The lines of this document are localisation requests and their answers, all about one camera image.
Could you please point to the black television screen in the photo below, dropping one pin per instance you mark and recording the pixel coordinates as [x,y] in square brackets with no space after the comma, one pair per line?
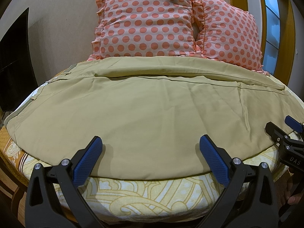
[17,76]

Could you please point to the yellow patterned bed sheet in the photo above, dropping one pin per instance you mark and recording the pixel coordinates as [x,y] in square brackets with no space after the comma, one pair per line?
[164,199]

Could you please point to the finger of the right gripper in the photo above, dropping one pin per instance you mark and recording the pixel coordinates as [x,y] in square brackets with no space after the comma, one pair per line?
[294,124]
[277,135]

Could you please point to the right polka dot pillow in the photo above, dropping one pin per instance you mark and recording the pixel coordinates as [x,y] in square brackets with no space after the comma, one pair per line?
[227,33]

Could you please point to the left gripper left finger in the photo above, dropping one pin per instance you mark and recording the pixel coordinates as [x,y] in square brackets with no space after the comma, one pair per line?
[43,208]

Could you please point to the left polka dot pillow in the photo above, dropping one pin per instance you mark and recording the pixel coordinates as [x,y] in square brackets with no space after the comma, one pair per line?
[144,28]

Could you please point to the person's hand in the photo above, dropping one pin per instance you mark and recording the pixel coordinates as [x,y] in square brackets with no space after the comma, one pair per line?
[288,197]

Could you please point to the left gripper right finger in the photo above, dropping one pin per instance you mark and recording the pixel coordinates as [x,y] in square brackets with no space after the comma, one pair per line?
[248,198]

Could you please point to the polka dot pillow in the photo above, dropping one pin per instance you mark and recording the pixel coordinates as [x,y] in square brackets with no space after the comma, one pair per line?
[144,28]
[227,33]

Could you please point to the khaki pants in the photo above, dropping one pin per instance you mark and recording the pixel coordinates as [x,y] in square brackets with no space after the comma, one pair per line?
[150,113]

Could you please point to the wooden framed window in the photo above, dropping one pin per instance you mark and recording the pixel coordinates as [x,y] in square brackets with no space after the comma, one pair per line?
[277,28]

